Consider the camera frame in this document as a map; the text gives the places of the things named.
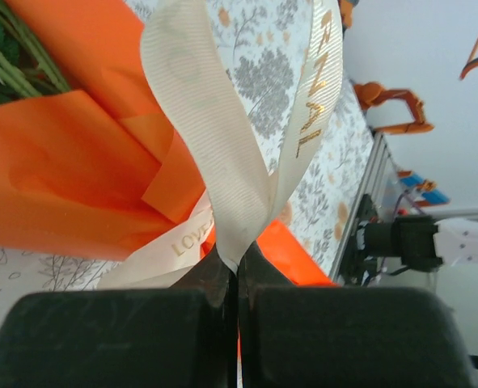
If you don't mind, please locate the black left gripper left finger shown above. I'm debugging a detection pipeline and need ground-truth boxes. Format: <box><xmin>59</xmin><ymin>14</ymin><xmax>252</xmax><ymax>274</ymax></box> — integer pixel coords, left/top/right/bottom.
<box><xmin>0</xmin><ymin>245</ymin><xmax>239</xmax><ymax>388</ymax></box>

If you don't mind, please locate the peach fake flower stem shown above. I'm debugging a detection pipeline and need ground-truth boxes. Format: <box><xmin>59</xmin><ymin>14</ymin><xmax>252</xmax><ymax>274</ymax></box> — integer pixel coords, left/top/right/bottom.
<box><xmin>0</xmin><ymin>0</ymin><xmax>72</xmax><ymax>94</ymax></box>

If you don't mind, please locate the wide aluminium frame rail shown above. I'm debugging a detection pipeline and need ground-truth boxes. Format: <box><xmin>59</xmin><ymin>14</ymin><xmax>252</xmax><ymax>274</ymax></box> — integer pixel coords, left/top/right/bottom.
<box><xmin>329</xmin><ymin>131</ymin><xmax>396</xmax><ymax>284</ymax></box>

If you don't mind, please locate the cream fake flower stem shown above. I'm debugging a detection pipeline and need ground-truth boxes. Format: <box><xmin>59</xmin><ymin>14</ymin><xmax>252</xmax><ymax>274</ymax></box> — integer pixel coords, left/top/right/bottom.
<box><xmin>0</xmin><ymin>27</ymin><xmax>44</xmax><ymax>98</ymax></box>

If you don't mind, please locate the orange wrapping paper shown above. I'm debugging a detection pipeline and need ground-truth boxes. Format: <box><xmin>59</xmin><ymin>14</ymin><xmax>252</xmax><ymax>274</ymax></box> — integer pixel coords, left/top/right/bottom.
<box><xmin>0</xmin><ymin>0</ymin><xmax>339</xmax><ymax>288</ymax></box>

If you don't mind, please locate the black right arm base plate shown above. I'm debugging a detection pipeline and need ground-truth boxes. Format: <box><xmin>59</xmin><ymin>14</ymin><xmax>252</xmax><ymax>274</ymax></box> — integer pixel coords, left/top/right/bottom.
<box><xmin>349</xmin><ymin>193</ymin><xmax>379</xmax><ymax>264</ymax></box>

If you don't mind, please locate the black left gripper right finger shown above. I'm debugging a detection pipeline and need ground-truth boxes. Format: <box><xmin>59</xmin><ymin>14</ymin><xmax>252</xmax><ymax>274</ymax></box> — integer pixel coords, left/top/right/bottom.
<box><xmin>239</xmin><ymin>240</ymin><xmax>477</xmax><ymax>388</ymax></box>

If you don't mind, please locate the floral patterned tablecloth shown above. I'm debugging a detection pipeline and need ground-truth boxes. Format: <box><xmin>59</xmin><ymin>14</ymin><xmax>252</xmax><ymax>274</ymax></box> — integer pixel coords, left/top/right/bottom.
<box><xmin>0</xmin><ymin>0</ymin><xmax>385</xmax><ymax>292</ymax></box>

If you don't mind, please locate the cream ribbon with gold print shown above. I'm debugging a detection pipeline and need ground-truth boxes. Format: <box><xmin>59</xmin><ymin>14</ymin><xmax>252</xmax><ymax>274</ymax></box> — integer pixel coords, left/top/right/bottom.
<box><xmin>96</xmin><ymin>0</ymin><xmax>345</xmax><ymax>290</ymax></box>

